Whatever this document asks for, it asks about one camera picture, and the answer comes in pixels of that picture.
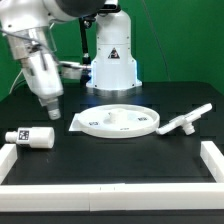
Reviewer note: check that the white front fence wall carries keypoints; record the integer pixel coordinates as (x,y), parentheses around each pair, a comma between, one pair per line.
(112,197)

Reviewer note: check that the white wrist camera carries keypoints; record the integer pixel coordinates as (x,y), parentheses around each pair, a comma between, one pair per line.
(72,70)

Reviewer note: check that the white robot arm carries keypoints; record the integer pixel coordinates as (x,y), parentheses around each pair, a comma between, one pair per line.
(26,24)

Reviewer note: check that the white fence wall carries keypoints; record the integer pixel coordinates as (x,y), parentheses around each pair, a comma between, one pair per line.
(213,159)
(8,156)
(112,197)

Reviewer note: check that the black camera stand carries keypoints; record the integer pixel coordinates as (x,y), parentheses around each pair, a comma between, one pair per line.
(85,40)

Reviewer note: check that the white left fence wall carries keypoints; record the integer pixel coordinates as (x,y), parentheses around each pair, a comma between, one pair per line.
(8,156)

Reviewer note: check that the white right fence wall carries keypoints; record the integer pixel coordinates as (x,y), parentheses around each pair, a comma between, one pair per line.
(213,159)

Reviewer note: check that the white table base part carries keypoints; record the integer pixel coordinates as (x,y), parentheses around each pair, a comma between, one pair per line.
(185,121)

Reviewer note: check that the white marker sheet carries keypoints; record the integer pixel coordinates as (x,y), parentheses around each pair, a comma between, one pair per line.
(75,124)

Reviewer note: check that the white round table top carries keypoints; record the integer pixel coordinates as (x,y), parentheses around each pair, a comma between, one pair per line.
(118,121)

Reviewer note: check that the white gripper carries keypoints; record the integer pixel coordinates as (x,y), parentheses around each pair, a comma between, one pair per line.
(43,80)

